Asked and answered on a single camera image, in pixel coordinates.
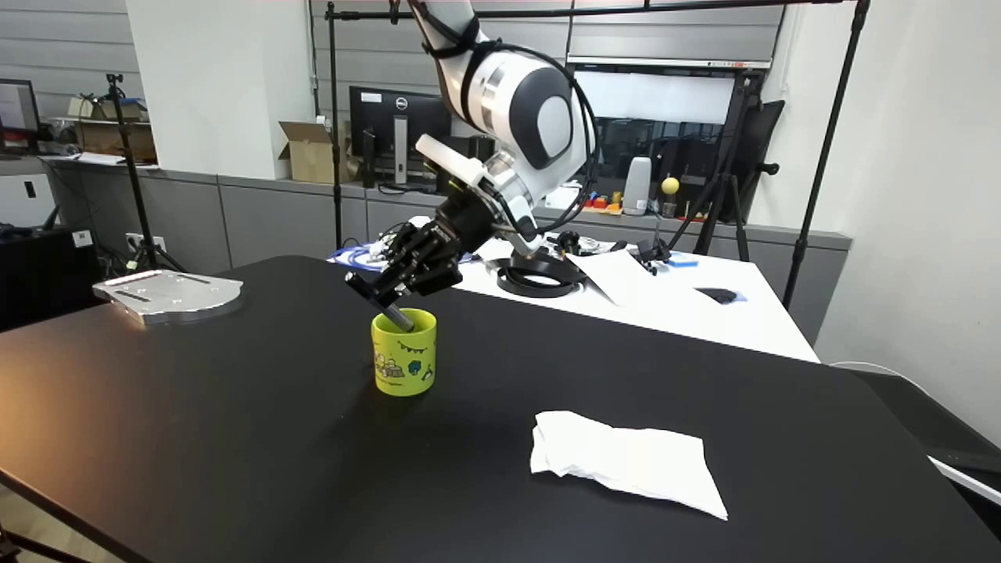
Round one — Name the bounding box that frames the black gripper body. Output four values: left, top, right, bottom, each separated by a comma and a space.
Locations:
397, 193, 494, 293

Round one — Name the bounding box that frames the black marker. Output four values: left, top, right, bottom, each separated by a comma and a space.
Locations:
382, 303, 412, 332

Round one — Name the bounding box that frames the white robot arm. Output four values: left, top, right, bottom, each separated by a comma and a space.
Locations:
348, 0, 598, 309

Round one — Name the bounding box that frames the yellow mug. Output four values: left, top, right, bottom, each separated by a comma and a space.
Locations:
368, 306, 437, 397

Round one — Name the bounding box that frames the cardboard box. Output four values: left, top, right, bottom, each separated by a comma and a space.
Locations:
282, 121, 336, 184

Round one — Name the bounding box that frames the yellow ball microphone stand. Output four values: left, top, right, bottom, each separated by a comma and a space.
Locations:
637, 174, 681, 274

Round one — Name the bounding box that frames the white crumpled cloth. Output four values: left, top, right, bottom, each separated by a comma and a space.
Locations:
530, 409, 730, 523

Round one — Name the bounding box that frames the black light stand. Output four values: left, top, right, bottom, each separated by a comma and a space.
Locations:
105, 72, 178, 268

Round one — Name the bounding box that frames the black tripod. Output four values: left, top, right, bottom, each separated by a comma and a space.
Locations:
670, 72, 786, 260

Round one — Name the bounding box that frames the blue cable coil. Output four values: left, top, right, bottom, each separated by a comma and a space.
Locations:
326, 237, 405, 274

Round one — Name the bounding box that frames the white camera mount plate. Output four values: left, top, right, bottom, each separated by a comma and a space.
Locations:
415, 135, 487, 196

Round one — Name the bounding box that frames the black coiled strap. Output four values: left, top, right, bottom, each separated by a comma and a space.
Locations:
494, 251, 619, 306

